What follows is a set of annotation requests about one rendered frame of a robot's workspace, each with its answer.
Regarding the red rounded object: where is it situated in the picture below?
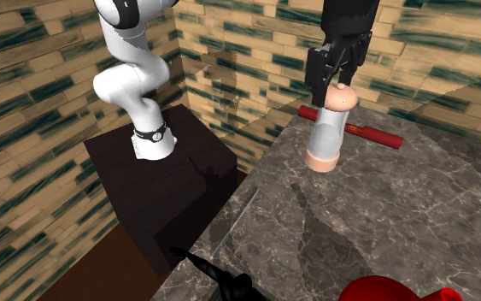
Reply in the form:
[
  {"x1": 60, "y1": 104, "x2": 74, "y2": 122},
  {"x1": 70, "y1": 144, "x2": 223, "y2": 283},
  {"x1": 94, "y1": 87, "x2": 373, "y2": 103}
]
[{"x1": 337, "y1": 274, "x2": 464, "y2": 301}]

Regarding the black figure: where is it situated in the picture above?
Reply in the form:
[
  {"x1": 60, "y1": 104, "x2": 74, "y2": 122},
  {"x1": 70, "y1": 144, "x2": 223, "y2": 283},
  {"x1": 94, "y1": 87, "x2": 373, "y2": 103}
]
[{"x1": 167, "y1": 245, "x2": 267, "y2": 301}]

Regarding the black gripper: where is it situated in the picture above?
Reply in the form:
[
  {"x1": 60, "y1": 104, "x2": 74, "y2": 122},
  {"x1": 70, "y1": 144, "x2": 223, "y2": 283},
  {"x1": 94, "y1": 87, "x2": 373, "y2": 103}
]
[{"x1": 305, "y1": 0, "x2": 381, "y2": 108}]

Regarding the dark robot stand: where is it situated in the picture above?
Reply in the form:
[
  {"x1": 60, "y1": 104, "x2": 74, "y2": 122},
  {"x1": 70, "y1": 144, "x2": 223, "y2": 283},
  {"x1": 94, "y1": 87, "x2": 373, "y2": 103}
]
[{"x1": 83, "y1": 103, "x2": 239, "y2": 279}]

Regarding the white bottle with pink cap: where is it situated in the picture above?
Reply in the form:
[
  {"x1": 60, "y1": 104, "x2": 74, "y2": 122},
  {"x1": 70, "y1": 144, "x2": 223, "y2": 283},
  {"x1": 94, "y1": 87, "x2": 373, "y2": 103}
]
[{"x1": 303, "y1": 81, "x2": 359, "y2": 174}]

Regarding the red cylinder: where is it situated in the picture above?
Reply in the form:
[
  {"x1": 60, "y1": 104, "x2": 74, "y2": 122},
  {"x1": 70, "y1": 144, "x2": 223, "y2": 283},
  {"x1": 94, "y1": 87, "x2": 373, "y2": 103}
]
[{"x1": 297, "y1": 104, "x2": 405, "y2": 151}]

